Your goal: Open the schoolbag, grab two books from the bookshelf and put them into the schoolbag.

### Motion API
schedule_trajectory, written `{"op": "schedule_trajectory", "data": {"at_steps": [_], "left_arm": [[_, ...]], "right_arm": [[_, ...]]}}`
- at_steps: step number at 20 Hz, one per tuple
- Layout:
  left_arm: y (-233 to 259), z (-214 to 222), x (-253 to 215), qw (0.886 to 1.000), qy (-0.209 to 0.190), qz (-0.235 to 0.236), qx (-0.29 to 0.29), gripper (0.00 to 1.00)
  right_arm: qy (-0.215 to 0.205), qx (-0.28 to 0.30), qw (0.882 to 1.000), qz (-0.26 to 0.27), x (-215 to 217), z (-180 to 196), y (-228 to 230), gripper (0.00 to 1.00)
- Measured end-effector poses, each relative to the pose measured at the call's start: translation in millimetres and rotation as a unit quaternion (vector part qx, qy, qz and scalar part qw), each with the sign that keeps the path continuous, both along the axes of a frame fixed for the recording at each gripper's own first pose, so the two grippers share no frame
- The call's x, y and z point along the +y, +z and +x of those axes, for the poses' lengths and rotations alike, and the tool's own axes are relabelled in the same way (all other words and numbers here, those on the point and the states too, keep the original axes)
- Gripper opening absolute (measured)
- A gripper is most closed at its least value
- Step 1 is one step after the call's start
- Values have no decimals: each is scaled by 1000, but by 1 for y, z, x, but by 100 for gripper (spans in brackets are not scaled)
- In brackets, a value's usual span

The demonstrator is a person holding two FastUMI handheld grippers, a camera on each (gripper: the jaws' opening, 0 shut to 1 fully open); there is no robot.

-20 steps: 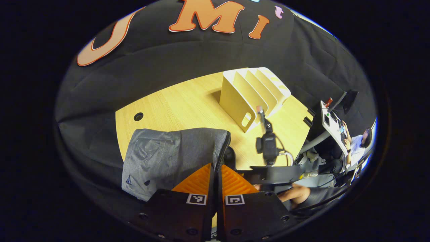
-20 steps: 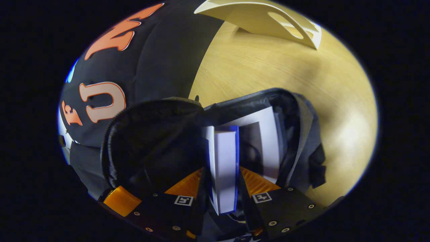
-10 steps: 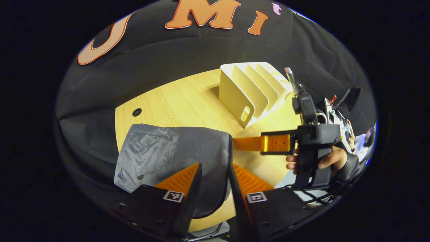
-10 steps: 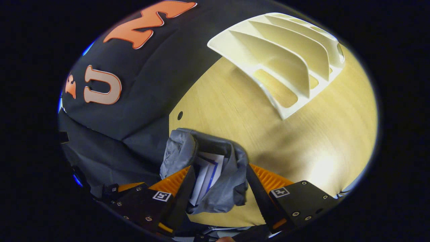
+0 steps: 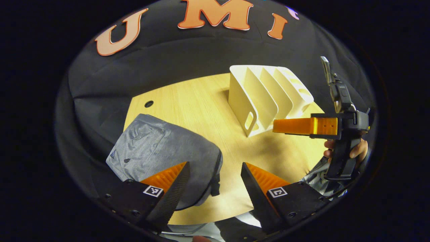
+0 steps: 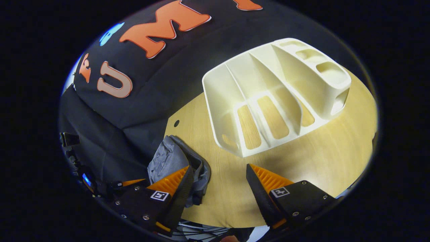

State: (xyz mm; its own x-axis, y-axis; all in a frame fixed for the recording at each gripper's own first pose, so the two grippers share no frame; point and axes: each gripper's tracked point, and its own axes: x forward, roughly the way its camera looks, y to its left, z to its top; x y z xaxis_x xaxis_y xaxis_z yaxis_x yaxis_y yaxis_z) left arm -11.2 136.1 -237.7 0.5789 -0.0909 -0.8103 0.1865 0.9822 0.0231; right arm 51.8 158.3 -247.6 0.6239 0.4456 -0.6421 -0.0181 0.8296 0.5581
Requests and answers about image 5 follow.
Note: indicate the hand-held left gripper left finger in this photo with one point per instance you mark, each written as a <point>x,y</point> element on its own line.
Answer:
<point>176,195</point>

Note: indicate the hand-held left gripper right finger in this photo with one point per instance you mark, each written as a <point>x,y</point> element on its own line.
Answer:
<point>255,195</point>

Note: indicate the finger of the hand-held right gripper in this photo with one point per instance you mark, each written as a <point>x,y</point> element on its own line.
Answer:
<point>295,126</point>

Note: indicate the grey schoolbag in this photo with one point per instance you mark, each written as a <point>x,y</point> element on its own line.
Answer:
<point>161,148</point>

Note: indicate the white bookshelf file rack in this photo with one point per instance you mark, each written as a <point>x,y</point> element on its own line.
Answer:
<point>240,97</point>

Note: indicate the person's dark and white top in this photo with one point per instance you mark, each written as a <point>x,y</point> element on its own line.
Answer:
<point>235,232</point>

